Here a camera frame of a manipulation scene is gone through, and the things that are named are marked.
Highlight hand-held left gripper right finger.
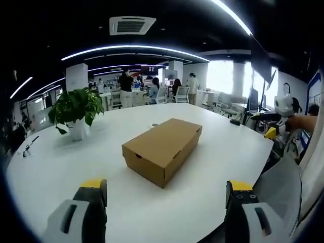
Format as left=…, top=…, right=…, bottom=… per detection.
left=224, top=180, right=292, bottom=243

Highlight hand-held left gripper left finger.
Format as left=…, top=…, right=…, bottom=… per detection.
left=42, top=178, right=108, bottom=243

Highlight brown cardboard shoe box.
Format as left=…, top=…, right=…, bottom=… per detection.
left=121, top=117, right=203, bottom=189

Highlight dark computer monitor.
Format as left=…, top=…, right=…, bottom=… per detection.
left=249, top=88, right=259, bottom=112

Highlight grey mesh chair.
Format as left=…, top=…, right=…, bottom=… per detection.
left=253, top=153, right=304, bottom=230

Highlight black hanging screen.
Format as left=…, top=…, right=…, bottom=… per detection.
left=249, top=34, right=273, bottom=82

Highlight white office chair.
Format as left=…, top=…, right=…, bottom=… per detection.
left=156, top=86, right=169, bottom=104
left=174, top=86, right=190, bottom=103

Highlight white plant pot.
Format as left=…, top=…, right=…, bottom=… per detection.
left=66, top=118, right=91, bottom=141

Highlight small black and white tool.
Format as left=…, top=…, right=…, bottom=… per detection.
left=22, top=135, right=40, bottom=158

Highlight bright ceiling light strip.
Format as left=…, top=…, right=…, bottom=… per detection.
left=210, top=0, right=254, bottom=36

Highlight green potted plant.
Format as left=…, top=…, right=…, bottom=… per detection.
left=48, top=87, right=105, bottom=135

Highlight short ceiling light strip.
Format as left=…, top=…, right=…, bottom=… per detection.
left=10, top=76, right=34, bottom=99

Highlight long curved ceiling light strip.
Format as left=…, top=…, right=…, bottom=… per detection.
left=61, top=45, right=211, bottom=62

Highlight white ceiling air conditioner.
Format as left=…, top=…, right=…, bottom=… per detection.
left=109, top=16, right=157, bottom=36

